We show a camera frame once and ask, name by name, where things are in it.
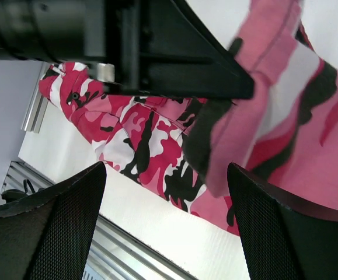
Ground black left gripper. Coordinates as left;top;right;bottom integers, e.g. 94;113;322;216
0;0;146;94

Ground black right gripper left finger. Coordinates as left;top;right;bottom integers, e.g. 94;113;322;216
0;162;106;279

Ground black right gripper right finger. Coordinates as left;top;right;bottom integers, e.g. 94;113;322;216
228;163;338;279

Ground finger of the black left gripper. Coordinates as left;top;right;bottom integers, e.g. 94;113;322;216
140;1;255;100

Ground pink camouflage trousers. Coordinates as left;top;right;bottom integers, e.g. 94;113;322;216
39;1;338;234

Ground aluminium left frame post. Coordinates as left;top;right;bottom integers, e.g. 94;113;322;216
21;62;50;134

